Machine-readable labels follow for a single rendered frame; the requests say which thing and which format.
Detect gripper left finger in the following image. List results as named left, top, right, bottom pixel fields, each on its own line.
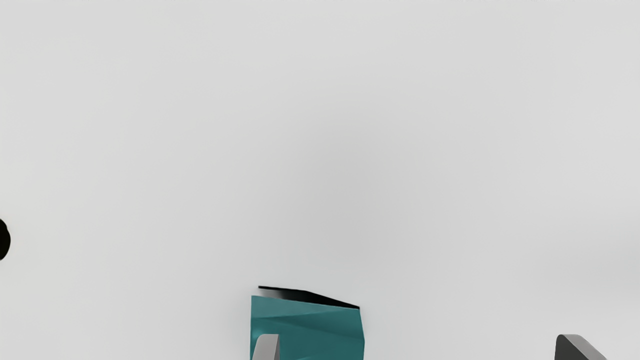
left=252, top=334, right=281, bottom=360

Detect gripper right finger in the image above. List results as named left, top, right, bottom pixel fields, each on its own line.
left=555, top=334, right=608, bottom=360

